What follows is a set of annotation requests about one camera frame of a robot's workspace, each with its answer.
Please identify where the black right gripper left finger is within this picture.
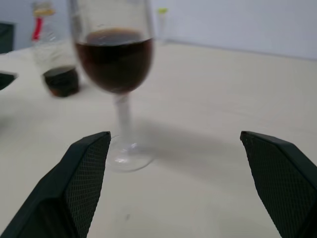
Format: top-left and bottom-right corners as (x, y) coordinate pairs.
(0, 131), (111, 238)

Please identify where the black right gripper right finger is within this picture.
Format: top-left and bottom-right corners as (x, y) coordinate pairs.
(239, 130), (317, 238)

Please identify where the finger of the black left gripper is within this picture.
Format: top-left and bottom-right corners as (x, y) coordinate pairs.
(0, 71), (19, 91)

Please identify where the clear plastic bottle red label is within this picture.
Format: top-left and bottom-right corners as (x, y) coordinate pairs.
(31, 1), (81, 98)

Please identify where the clear wine glass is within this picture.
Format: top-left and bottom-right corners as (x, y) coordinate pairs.
(68, 0), (156, 173)

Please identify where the dark cabinet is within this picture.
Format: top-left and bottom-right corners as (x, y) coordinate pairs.
(0, 21), (16, 55)

